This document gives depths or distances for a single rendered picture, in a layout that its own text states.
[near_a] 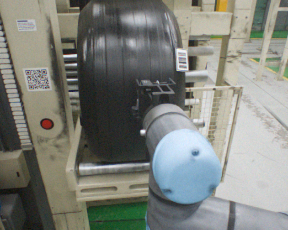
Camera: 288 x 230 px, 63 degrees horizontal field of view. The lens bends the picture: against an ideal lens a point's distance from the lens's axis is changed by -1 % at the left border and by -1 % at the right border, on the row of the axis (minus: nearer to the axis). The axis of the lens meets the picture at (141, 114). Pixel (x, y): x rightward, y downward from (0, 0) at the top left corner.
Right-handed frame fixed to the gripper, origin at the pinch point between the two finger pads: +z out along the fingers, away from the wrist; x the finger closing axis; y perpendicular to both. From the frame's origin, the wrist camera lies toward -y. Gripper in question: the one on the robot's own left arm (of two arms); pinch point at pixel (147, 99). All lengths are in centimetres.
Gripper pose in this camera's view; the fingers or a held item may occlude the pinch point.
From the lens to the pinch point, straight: 59.4
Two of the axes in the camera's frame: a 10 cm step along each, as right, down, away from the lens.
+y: -0.2, -9.3, -3.7
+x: -9.9, 0.6, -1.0
